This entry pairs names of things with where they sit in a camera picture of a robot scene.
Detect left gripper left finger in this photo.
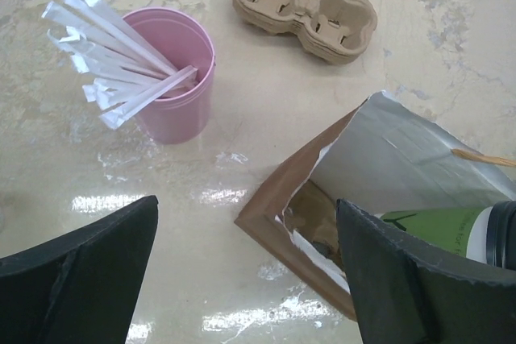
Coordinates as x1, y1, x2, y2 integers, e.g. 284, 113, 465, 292
1, 196, 158, 343

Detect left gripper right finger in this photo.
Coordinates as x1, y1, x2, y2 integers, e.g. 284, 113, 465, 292
336, 199, 515, 343

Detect green paper coffee cup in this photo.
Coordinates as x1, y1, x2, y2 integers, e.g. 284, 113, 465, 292
377, 207, 492, 263

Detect brown pulp cup carrier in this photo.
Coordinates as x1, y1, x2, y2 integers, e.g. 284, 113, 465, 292
285, 180, 343, 270

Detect brown paper bag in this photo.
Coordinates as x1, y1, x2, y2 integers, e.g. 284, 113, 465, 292
235, 91, 515, 319

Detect black plastic cup lid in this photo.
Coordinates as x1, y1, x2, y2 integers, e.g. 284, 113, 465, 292
486, 201, 515, 271

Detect pink plastic tumbler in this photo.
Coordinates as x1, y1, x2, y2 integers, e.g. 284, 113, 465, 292
123, 7, 215, 144

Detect white wrapped straws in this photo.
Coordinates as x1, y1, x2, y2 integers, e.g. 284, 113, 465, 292
41, 0, 198, 130

